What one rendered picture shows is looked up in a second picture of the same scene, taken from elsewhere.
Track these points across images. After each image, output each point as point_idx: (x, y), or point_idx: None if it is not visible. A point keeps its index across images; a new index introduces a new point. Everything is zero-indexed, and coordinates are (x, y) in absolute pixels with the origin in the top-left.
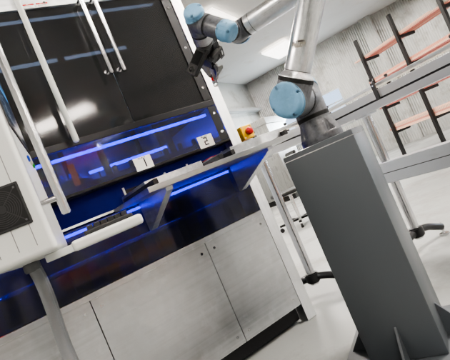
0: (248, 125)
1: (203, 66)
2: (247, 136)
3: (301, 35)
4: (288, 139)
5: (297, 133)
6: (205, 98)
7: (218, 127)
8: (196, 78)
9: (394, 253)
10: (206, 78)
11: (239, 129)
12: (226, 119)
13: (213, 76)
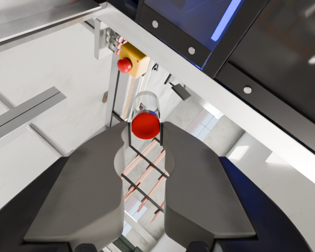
0: (135, 74)
1: (204, 219)
2: (122, 54)
3: None
4: (115, 94)
5: (116, 107)
6: (228, 69)
7: (165, 25)
8: (274, 103)
9: None
10: (249, 113)
11: (139, 56)
12: (165, 56)
13: (112, 140)
